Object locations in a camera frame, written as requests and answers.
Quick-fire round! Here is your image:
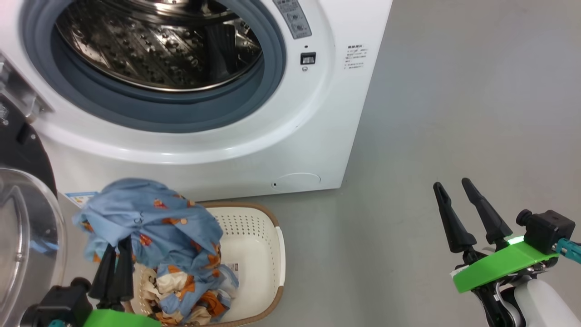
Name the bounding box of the washing machine drum opening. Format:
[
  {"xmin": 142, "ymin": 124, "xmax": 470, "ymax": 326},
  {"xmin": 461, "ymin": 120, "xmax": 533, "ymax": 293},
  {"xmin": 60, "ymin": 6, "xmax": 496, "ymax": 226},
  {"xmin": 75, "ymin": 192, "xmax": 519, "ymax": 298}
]
[{"xmin": 55, "ymin": 0, "xmax": 264, "ymax": 92}]

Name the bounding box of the grey instruction label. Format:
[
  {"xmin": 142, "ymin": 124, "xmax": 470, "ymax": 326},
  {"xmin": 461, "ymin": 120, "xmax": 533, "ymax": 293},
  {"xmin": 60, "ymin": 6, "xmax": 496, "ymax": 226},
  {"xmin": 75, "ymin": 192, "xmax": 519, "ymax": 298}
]
[{"xmin": 272, "ymin": 0, "xmax": 313, "ymax": 40}]

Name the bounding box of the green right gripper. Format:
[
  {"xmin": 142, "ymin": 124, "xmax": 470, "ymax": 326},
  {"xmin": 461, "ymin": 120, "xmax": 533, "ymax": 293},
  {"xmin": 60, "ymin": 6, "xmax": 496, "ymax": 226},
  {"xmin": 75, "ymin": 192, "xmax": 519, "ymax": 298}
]
[{"xmin": 433, "ymin": 178, "xmax": 560, "ymax": 293}]

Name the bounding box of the round white filter cover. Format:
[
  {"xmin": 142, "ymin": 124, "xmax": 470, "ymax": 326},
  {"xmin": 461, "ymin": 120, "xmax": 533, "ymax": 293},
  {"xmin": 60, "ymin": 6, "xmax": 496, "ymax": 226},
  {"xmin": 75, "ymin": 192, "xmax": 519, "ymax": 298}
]
[{"xmin": 271, "ymin": 173, "xmax": 321, "ymax": 189}]

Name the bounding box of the white basket with brown rim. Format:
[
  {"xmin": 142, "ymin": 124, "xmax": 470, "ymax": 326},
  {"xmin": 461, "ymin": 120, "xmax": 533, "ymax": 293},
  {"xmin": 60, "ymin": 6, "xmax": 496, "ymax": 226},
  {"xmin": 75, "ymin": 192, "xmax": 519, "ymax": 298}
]
[{"xmin": 132, "ymin": 202, "xmax": 286, "ymax": 327}]

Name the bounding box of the white front-load washing machine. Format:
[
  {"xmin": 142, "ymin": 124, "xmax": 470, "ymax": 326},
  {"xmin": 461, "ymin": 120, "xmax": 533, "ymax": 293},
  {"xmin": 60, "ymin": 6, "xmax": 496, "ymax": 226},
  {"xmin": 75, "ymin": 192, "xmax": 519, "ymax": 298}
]
[{"xmin": 0, "ymin": 0, "xmax": 393, "ymax": 203}]

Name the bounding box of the blue patterned garment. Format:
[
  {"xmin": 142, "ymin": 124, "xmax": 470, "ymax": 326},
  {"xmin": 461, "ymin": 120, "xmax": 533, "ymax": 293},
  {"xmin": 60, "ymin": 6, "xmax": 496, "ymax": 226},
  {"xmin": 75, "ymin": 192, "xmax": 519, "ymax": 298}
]
[{"xmin": 73, "ymin": 178, "xmax": 239, "ymax": 325}]

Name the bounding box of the black round washer door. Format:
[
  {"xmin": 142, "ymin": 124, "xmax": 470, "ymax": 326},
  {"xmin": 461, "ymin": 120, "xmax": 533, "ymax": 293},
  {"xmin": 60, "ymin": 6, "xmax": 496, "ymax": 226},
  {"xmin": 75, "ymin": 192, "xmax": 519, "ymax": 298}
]
[{"xmin": 0, "ymin": 54, "xmax": 68, "ymax": 327}]

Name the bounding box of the teal right camera connector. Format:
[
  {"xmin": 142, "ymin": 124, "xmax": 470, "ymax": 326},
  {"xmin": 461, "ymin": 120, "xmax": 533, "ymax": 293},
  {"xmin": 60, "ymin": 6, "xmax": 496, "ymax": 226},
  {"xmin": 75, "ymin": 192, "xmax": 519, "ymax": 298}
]
[{"xmin": 556, "ymin": 237, "xmax": 581, "ymax": 265}]

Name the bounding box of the printed warning text label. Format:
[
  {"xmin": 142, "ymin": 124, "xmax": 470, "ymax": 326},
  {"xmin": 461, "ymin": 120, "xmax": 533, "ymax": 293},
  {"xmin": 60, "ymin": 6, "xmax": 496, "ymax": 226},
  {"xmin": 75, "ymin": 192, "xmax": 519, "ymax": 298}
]
[{"xmin": 344, "ymin": 44, "xmax": 368, "ymax": 70}]

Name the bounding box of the cream beige garment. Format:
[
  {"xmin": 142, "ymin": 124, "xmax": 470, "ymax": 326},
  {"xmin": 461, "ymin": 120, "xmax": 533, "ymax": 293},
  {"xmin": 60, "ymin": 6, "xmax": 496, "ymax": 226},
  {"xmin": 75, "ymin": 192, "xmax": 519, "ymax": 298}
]
[{"xmin": 134, "ymin": 266, "xmax": 200, "ymax": 325}]

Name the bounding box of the blue energy label sticker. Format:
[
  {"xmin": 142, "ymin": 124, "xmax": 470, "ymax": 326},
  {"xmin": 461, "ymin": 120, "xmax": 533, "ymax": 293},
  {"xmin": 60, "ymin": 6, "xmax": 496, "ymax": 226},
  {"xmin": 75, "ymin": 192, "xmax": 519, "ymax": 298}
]
[{"xmin": 65, "ymin": 191, "xmax": 98, "ymax": 208}]

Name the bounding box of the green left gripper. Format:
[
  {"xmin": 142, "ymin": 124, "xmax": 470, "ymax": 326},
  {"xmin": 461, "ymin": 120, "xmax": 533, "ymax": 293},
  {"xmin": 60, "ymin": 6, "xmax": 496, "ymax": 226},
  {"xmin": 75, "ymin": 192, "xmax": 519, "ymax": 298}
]
[{"xmin": 84, "ymin": 235, "xmax": 162, "ymax": 327}]

